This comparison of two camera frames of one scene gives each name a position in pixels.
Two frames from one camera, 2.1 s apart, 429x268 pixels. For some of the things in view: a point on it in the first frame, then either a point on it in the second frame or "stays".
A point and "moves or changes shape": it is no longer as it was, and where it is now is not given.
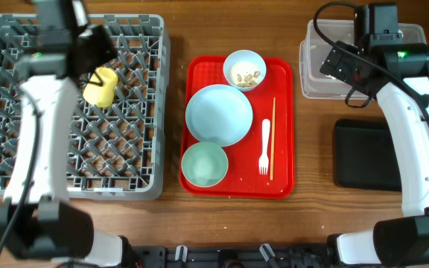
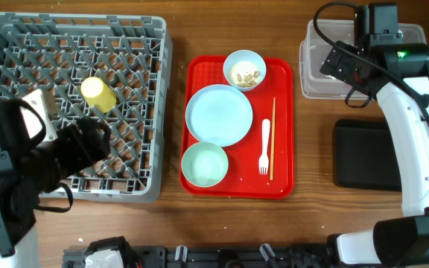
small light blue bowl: (244, 69) stays
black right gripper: (339, 61) stays
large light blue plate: (219, 114) stays
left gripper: (102, 36) → (75, 138)
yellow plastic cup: (99, 89) moves or changes shape
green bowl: (204, 164) stays
